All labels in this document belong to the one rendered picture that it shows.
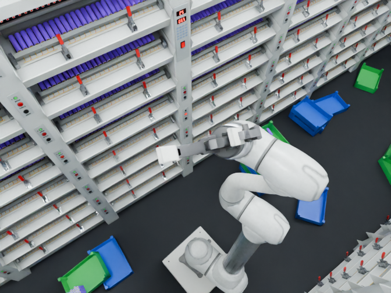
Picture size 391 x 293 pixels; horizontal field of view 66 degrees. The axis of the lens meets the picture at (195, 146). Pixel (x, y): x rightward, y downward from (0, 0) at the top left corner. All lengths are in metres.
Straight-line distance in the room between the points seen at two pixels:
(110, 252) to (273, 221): 1.45
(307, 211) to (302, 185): 1.81
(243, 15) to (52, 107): 1.00
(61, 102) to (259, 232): 0.96
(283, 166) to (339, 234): 1.89
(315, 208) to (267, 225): 1.36
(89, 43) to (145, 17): 0.24
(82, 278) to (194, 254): 0.94
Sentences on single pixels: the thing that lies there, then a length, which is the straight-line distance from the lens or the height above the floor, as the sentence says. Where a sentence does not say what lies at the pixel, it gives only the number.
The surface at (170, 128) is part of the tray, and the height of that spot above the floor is 0.74.
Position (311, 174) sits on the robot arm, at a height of 1.65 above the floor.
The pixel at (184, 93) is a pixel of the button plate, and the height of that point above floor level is 1.03.
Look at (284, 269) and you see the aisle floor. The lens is 2.40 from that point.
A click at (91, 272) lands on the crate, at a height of 0.06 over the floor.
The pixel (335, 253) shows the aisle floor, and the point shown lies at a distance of 2.55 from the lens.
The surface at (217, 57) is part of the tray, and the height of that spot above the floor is 1.16.
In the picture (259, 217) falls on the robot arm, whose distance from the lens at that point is 1.26.
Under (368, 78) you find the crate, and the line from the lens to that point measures 3.62.
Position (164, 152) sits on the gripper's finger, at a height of 1.82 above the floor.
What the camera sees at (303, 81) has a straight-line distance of 2.82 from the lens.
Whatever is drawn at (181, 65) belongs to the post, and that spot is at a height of 1.24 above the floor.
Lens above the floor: 2.29
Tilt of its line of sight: 59 degrees down
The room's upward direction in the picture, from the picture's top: straight up
